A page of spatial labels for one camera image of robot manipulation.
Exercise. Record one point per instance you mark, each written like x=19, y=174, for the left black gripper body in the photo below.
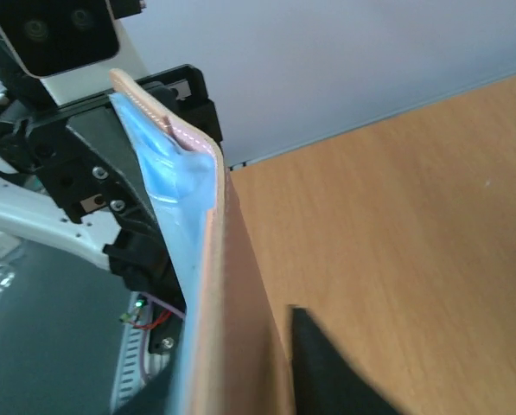
x=38, y=143

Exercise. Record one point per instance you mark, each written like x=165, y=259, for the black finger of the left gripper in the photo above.
x=105, y=144
x=183, y=91

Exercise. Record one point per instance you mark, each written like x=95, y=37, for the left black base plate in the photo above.
x=166, y=335

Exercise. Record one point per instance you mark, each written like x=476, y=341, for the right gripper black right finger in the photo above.
x=323, y=381

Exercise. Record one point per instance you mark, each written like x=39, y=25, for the left controller board with LEDs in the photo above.
x=134, y=315

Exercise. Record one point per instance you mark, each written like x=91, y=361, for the pink leather card holder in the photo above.
x=230, y=359

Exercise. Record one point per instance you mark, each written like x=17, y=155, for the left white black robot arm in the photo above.
x=28, y=211

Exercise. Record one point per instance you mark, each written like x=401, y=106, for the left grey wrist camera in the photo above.
x=56, y=52

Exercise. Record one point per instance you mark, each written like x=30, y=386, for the grey slotted cable duct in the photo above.
x=128, y=378

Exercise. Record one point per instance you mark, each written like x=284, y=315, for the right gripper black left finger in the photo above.
x=152, y=399

